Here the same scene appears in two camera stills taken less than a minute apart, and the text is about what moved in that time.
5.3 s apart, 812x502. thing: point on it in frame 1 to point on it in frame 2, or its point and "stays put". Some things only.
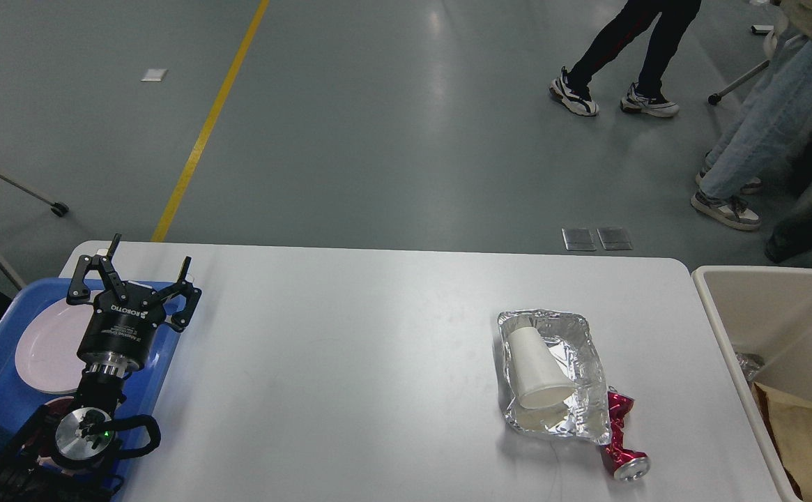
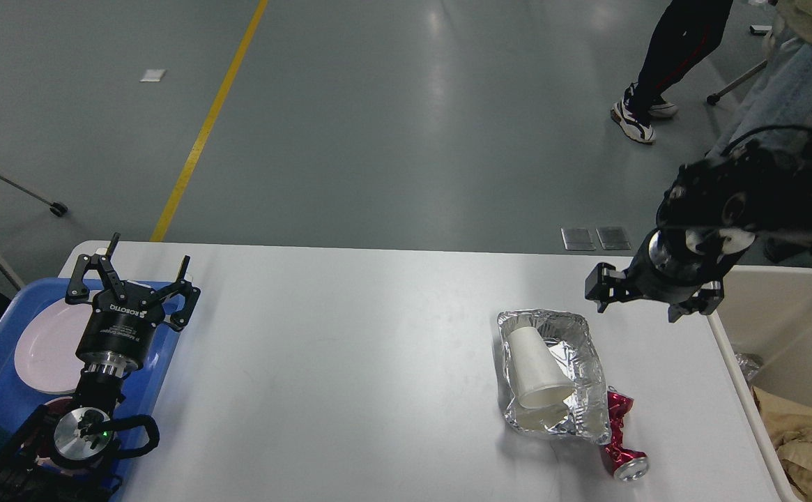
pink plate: [47, 348] stays put
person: [573, 89] to [686, 31]
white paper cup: [542, 381] stays put
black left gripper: [116, 336] stays put
